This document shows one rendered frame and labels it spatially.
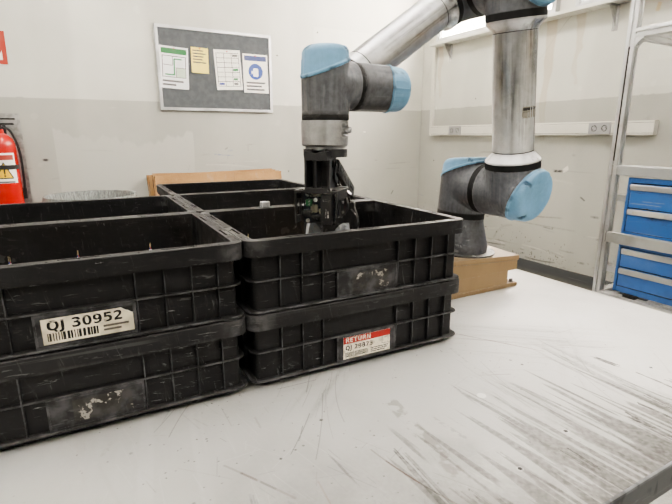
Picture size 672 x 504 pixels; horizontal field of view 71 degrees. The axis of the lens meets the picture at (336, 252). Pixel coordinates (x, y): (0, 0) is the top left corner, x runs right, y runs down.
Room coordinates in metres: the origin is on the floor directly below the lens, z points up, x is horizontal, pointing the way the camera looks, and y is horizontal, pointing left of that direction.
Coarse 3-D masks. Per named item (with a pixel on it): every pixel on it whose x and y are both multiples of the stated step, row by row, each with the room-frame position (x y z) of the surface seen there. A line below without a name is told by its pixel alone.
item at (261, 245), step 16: (256, 208) 0.93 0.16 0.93; (272, 208) 0.94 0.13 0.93; (288, 208) 0.96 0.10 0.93; (400, 208) 0.96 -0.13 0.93; (416, 208) 0.93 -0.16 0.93; (224, 224) 0.76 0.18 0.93; (400, 224) 0.76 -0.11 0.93; (416, 224) 0.76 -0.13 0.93; (432, 224) 0.77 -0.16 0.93; (448, 224) 0.79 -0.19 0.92; (256, 240) 0.64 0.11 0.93; (272, 240) 0.64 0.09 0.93; (288, 240) 0.65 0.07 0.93; (304, 240) 0.67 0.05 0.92; (320, 240) 0.68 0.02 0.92; (336, 240) 0.69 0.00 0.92; (352, 240) 0.70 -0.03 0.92; (368, 240) 0.72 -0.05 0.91; (384, 240) 0.73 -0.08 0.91; (400, 240) 0.74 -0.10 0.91; (256, 256) 0.63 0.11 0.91
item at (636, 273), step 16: (640, 192) 2.19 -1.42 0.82; (656, 192) 2.13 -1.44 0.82; (624, 208) 2.25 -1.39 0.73; (640, 208) 2.19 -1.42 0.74; (656, 208) 2.12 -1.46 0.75; (624, 224) 2.24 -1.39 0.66; (640, 224) 2.18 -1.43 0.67; (656, 224) 2.12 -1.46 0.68; (624, 256) 2.22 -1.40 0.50; (640, 256) 2.15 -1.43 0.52; (656, 256) 2.09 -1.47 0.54; (624, 272) 2.20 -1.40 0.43; (640, 272) 2.15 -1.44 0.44; (656, 272) 2.09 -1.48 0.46; (624, 288) 2.20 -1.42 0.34; (640, 288) 2.14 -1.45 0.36; (656, 288) 2.08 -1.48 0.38
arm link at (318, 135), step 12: (312, 120) 0.74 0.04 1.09; (324, 120) 0.74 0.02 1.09; (336, 120) 0.74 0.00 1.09; (312, 132) 0.74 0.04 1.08; (324, 132) 0.74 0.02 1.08; (336, 132) 0.74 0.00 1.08; (348, 132) 0.76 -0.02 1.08; (312, 144) 0.74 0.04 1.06; (324, 144) 0.74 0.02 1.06; (336, 144) 0.74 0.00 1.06
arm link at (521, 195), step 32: (480, 0) 1.01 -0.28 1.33; (512, 0) 0.95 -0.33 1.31; (544, 0) 0.94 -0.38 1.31; (512, 32) 0.97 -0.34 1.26; (512, 64) 0.98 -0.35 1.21; (512, 96) 0.99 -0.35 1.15; (512, 128) 1.00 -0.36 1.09; (512, 160) 1.00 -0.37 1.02; (480, 192) 1.06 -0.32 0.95; (512, 192) 0.99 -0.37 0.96; (544, 192) 1.01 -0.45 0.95
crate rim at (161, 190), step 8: (160, 184) 1.41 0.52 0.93; (168, 184) 1.42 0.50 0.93; (176, 184) 1.44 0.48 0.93; (184, 184) 1.45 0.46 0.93; (192, 184) 1.46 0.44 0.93; (200, 184) 1.47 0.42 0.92; (296, 184) 1.45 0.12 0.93; (304, 184) 1.41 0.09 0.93; (160, 192) 1.33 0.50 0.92; (168, 192) 1.21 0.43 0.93; (208, 192) 1.21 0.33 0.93; (216, 192) 1.21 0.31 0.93
